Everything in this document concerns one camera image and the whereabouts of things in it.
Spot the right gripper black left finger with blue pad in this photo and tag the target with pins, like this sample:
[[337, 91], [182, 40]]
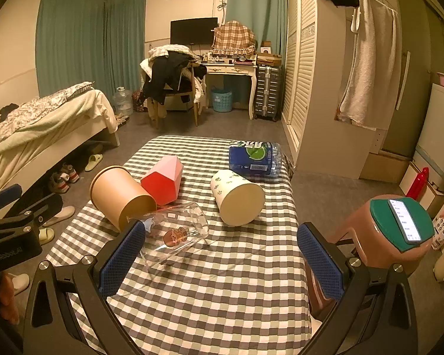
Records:
[[51, 326]]

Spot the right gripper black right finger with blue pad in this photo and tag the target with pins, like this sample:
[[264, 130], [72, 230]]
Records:
[[370, 311]]

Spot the brown paper cup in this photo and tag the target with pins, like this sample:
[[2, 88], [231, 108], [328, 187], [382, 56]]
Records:
[[119, 197]]

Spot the clear plastic cup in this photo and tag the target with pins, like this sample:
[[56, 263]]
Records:
[[169, 232]]

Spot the red pink faceted cup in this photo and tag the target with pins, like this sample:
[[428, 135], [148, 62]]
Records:
[[162, 181]]

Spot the white patterned paper cup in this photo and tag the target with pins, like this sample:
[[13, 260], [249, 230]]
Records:
[[239, 200]]

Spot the brown plastic stool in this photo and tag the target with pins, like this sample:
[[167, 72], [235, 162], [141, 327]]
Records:
[[371, 246]]

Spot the white slipper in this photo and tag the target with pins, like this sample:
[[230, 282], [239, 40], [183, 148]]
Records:
[[66, 213]]

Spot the red white sneaker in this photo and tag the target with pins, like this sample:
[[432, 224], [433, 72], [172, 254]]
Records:
[[58, 182]]

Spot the smartphone with lit screen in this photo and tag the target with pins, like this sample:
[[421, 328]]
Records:
[[406, 223]]

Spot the green stool cushion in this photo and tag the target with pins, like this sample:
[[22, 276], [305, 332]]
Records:
[[387, 223]]

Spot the bed with floral duvet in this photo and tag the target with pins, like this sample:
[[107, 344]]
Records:
[[31, 127]]

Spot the green slipper under bed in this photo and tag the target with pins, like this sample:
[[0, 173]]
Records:
[[93, 162]]

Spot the red thermos bottle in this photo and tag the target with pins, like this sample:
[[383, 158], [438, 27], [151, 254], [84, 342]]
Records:
[[419, 184]]

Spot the cardboard box on floor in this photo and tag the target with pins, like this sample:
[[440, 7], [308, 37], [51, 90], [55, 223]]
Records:
[[384, 167]]

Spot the checkered green white tablecloth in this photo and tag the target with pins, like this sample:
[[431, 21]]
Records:
[[241, 291]]

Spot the white small fridge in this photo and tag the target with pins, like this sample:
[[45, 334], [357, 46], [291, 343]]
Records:
[[429, 150]]

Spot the large water jug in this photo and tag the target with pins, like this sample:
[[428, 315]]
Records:
[[123, 102]]

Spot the blue water bottle pack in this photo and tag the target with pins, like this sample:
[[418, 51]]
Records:
[[256, 158]]

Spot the teal curtain left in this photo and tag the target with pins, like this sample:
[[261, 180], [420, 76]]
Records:
[[98, 41]]

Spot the teal curtain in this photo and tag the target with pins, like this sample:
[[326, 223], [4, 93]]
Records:
[[98, 41], [266, 18]]

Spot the hanging white towel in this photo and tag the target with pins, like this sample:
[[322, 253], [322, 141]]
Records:
[[371, 91]]

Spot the wooden chair with clothes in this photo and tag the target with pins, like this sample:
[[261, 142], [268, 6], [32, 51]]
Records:
[[176, 70]]

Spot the dark grey suitcase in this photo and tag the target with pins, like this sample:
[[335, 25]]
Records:
[[267, 100]]

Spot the blue laundry basket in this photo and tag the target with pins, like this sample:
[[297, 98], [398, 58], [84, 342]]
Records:
[[221, 100]]

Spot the black monitor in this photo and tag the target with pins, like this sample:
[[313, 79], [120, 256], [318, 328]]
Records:
[[193, 31]]

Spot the white louvered wardrobe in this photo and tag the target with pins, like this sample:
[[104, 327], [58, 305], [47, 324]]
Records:
[[314, 66]]

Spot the plaid blanket pile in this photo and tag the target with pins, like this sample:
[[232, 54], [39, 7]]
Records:
[[233, 39]]

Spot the teal curtain right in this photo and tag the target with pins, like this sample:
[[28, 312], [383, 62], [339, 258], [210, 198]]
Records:
[[266, 18]]

